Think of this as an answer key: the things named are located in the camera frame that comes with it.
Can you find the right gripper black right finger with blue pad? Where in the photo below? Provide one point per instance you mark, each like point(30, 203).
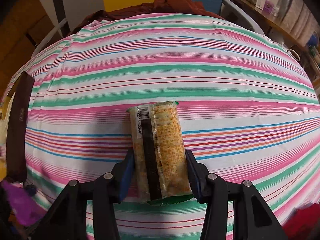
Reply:
point(252, 217)

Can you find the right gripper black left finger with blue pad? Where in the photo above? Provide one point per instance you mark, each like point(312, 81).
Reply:
point(67, 216)

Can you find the gold metal tin box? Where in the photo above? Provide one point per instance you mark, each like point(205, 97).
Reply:
point(14, 117)

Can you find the purple snack packet in tin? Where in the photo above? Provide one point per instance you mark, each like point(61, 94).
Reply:
point(26, 210)

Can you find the striped pink green bedsheet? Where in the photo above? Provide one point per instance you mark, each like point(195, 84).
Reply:
point(247, 109)

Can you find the wooden side desk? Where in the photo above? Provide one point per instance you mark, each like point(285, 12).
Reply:
point(298, 27)

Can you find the orange wooden wardrobe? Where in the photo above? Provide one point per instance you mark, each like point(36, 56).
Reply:
point(24, 27)

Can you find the purple item on desk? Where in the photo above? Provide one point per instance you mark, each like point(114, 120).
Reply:
point(268, 6)

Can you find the black rolled mat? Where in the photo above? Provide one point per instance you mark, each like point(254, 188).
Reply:
point(61, 17)

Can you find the dark red blanket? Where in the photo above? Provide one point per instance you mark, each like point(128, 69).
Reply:
point(157, 6)

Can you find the white bed frame rail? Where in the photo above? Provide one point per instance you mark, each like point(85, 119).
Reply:
point(48, 37)

